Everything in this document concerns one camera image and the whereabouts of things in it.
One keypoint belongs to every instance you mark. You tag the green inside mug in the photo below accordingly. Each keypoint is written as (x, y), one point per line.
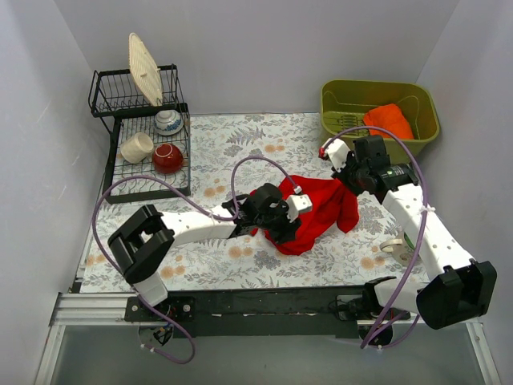
(398, 249)

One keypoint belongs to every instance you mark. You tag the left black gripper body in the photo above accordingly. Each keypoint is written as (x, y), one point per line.
(283, 228)

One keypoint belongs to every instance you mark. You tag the black wire dish rack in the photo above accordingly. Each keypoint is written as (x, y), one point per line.
(120, 105)

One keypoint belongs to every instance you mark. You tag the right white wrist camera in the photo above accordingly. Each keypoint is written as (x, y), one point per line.
(336, 151)

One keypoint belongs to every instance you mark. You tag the green plastic bin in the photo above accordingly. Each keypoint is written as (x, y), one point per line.
(405, 109)

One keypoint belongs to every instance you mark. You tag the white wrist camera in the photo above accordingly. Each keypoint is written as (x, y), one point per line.
(336, 151)
(298, 205)

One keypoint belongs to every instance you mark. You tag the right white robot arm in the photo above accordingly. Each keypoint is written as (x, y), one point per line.
(459, 287)

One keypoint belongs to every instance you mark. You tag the red bowl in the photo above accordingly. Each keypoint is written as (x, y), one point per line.
(167, 158)

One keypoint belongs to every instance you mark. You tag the floral table mat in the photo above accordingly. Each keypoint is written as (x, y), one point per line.
(236, 153)

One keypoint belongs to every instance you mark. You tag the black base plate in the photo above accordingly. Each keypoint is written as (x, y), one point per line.
(343, 326)

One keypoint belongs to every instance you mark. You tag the cream ceramic cup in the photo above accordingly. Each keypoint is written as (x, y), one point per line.
(137, 147)

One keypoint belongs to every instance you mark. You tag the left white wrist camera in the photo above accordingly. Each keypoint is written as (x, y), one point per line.
(298, 205)

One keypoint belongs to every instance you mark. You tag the aluminium rail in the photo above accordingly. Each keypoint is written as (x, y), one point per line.
(88, 310)

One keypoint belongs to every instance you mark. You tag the red t shirt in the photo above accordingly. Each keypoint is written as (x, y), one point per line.
(332, 202)

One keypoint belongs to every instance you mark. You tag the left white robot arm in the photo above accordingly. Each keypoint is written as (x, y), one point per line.
(142, 242)

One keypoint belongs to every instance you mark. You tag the cream woven plate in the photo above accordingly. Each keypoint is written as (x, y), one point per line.
(144, 71)

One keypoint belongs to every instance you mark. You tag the orange t shirt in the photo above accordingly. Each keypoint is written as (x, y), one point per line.
(388, 117)

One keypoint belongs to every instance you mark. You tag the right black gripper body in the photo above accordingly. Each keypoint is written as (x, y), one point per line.
(349, 176)

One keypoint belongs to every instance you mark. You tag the blue white ceramic bowl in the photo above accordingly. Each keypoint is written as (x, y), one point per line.
(168, 122)

